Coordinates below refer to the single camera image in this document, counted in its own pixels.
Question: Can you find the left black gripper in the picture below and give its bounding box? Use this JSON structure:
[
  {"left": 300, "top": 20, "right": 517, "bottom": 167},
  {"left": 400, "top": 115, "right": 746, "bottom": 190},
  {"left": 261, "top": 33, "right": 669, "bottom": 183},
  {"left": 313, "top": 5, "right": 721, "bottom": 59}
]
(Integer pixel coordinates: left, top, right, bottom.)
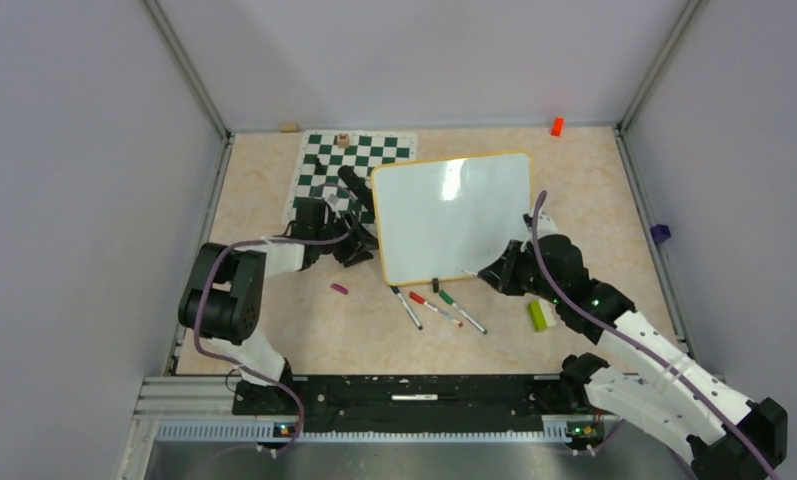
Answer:
[{"left": 315, "top": 209, "right": 384, "bottom": 267}]

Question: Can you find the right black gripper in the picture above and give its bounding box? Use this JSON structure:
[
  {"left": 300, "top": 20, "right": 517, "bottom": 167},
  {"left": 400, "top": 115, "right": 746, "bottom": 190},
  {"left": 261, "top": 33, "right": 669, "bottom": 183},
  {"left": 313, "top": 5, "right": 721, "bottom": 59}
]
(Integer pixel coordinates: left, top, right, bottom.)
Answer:
[{"left": 481, "top": 239, "right": 564, "bottom": 305}]

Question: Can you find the purple marker cap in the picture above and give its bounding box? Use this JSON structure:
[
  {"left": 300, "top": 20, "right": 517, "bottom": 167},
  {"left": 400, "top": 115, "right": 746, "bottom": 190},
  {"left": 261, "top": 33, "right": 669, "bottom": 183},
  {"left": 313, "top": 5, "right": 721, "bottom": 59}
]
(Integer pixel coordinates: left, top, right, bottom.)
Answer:
[{"left": 330, "top": 283, "right": 349, "bottom": 295}]

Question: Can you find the yellow framed whiteboard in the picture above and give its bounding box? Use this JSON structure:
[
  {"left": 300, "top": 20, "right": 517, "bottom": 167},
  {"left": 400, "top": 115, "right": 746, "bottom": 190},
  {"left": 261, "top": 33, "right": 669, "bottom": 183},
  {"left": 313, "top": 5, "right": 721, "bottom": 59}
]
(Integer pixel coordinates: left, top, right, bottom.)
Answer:
[{"left": 371, "top": 151, "right": 533, "bottom": 286}]

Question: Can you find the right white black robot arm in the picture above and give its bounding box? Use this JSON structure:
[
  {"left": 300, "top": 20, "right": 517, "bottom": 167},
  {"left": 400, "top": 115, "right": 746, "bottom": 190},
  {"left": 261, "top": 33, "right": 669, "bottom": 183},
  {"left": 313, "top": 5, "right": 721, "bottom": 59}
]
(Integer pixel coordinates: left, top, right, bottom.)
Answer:
[{"left": 478, "top": 234, "right": 788, "bottom": 479}]

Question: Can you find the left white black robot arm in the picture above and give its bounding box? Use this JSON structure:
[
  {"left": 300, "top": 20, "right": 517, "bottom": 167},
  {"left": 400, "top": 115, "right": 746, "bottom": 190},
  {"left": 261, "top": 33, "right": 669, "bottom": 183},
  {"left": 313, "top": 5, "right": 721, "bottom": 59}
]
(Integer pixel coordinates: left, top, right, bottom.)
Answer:
[{"left": 177, "top": 196, "right": 375, "bottom": 414}]

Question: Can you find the blue whiteboard marker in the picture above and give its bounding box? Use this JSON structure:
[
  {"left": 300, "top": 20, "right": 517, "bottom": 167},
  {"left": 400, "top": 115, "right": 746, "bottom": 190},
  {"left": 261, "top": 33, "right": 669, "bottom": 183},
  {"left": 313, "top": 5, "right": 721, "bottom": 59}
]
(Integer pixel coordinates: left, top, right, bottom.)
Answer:
[{"left": 390, "top": 286, "right": 423, "bottom": 331}]

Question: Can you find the green whiteboard marker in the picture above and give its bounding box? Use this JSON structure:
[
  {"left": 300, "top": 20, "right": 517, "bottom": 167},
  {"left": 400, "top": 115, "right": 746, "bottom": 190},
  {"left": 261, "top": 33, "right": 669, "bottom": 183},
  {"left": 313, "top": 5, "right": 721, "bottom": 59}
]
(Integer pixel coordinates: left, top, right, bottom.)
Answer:
[{"left": 438, "top": 289, "right": 488, "bottom": 335}]

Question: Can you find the red whiteboard marker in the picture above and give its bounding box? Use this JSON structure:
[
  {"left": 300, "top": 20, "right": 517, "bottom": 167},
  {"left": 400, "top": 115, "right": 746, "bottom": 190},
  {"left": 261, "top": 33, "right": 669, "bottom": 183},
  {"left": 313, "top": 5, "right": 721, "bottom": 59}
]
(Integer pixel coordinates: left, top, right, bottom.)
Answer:
[{"left": 409, "top": 291, "right": 463, "bottom": 327}]

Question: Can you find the green white toy brick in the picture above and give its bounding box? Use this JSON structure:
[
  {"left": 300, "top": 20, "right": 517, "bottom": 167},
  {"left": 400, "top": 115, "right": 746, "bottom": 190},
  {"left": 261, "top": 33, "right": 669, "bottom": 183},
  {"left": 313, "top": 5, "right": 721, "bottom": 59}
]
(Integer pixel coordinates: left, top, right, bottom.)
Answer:
[{"left": 527, "top": 300, "right": 557, "bottom": 333}]

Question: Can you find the green white chessboard mat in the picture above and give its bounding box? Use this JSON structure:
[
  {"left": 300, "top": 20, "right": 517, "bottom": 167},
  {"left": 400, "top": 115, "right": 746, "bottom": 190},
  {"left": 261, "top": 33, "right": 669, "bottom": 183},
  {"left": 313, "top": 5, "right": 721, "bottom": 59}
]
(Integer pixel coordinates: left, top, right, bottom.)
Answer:
[{"left": 281, "top": 130, "right": 418, "bottom": 234}]

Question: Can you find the orange red block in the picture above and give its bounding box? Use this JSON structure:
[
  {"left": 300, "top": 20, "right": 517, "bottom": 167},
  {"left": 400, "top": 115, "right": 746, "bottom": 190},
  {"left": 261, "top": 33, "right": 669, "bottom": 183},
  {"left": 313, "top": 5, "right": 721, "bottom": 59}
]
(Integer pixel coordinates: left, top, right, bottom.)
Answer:
[{"left": 550, "top": 117, "right": 565, "bottom": 137}]

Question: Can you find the purple block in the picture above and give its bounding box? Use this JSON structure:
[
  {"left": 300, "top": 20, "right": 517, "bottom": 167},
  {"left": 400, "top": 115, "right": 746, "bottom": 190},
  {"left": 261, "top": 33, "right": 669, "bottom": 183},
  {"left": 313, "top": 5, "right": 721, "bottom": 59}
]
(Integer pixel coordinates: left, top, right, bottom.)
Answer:
[{"left": 649, "top": 224, "right": 672, "bottom": 245}]

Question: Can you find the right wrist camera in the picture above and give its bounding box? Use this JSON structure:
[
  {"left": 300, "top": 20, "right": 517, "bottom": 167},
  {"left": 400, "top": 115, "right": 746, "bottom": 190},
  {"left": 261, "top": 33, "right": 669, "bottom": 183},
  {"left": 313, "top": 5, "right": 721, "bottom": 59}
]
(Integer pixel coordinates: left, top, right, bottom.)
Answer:
[{"left": 523, "top": 212, "right": 559, "bottom": 239}]

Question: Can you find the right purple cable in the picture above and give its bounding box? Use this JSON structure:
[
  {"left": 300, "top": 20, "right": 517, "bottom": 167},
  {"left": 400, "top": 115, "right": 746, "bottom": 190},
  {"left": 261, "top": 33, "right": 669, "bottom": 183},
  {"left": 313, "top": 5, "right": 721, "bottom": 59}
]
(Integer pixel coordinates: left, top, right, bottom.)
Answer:
[{"left": 530, "top": 190, "right": 780, "bottom": 480}]

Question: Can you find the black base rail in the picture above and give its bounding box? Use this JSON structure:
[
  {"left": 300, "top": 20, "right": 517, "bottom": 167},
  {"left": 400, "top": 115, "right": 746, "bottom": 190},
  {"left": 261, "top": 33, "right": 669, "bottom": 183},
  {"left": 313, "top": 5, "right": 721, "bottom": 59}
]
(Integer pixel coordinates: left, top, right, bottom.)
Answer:
[{"left": 232, "top": 375, "right": 577, "bottom": 434}]

